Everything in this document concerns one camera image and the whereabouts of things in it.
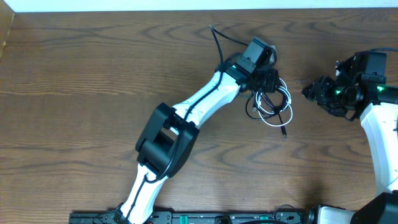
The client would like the white USB cable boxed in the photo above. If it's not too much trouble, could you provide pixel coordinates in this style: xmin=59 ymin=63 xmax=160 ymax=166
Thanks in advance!
xmin=254 ymin=77 xmax=294 ymax=128

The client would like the black USB cable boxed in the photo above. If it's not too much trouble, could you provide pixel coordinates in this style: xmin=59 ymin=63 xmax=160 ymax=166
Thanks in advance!
xmin=244 ymin=88 xmax=289 ymax=139

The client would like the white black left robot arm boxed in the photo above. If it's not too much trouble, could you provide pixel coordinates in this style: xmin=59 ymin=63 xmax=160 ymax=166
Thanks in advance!
xmin=114 ymin=38 xmax=277 ymax=223

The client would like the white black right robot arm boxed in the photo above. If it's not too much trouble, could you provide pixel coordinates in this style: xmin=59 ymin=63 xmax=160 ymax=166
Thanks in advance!
xmin=302 ymin=48 xmax=397 ymax=223

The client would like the brown cardboard panel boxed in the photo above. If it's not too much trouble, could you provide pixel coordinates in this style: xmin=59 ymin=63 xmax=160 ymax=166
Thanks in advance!
xmin=0 ymin=0 xmax=15 ymax=57

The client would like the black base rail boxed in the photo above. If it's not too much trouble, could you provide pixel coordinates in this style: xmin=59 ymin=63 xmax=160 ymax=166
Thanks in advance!
xmin=68 ymin=209 xmax=317 ymax=224

